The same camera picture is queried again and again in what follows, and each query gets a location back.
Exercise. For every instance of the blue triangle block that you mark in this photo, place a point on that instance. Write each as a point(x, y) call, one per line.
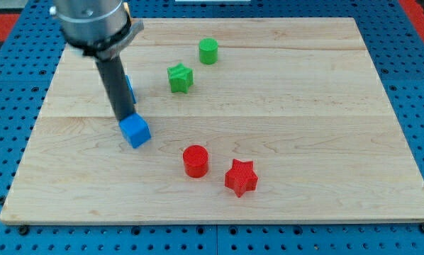
point(130, 88)

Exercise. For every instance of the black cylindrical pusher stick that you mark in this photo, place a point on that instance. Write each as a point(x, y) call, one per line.
point(115, 83)

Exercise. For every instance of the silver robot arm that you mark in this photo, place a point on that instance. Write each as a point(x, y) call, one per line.
point(99, 28)

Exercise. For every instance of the blue cube block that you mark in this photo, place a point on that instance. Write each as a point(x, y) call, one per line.
point(135, 130)

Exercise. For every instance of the red cylinder block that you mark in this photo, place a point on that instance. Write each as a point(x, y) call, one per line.
point(195, 160)

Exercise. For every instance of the light wooden board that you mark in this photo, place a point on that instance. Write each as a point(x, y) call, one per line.
point(300, 97)

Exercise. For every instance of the red star block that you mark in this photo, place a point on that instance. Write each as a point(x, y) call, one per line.
point(241, 177)

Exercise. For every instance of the green star block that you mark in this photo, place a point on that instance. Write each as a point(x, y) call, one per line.
point(180, 78)

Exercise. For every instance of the green cylinder block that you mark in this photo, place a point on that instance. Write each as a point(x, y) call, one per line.
point(208, 51)

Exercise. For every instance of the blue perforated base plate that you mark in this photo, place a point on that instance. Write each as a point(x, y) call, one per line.
point(28, 61)

